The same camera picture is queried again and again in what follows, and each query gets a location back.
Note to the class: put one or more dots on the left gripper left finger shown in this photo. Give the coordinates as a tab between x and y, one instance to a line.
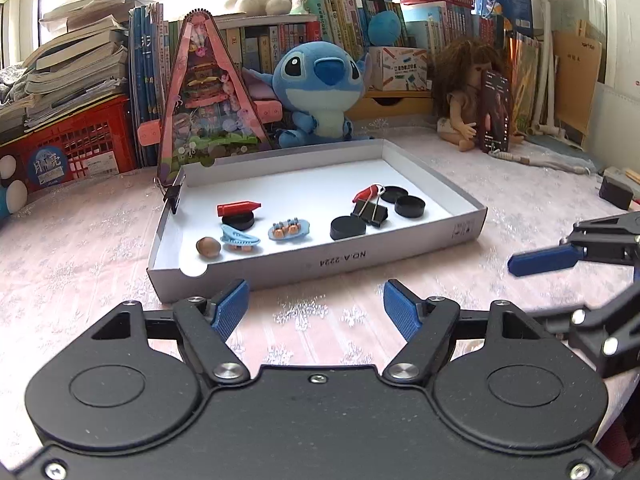
205	325

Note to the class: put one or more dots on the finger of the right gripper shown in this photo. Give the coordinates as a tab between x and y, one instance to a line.
610	240
607	336

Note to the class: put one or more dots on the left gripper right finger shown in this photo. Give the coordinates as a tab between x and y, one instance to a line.
427	326

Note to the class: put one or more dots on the blue hair claw clip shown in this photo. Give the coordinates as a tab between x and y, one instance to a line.
238	240

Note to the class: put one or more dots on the long red crayon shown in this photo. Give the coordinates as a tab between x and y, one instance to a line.
236	208

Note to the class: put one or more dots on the black round jar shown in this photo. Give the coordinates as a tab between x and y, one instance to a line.
409	206

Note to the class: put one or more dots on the black round lid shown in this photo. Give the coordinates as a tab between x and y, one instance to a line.
343	227
392	194

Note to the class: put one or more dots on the black binder clip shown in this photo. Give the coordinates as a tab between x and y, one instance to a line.
371	212

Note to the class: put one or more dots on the short red crayon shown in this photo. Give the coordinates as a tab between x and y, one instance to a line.
369	193

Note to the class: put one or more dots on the small black cap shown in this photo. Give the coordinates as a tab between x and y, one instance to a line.
241	222

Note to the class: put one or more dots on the small black box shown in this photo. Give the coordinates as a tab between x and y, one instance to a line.
616	193

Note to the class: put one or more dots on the white cardboard box tray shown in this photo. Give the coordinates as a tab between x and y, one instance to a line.
317	184

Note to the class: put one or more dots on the binder clip on box edge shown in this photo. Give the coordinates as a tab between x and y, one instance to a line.
171	192

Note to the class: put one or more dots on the smartphone with lit screen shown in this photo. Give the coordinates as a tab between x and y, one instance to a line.
493	123

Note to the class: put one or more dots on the brown cardboard sheet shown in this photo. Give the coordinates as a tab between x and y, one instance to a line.
579	62

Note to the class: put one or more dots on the red plastic crate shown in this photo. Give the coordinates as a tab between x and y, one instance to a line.
92	142

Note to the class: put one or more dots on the pink triangular dollhouse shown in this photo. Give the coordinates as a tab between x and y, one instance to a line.
208	113

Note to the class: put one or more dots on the wooden drawer box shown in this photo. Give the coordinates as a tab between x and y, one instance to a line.
385	104

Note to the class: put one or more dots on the Doraemon plush toy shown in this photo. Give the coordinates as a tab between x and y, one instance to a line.
13	191

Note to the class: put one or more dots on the brown haired doll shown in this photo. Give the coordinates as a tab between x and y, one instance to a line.
456	89

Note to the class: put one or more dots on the white colourful cardboard box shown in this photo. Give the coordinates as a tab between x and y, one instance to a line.
399	69

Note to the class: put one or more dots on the blue Stitch plush toy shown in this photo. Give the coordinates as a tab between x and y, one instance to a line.
317	82

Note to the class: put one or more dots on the stack of books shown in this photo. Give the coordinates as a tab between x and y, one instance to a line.
85	61

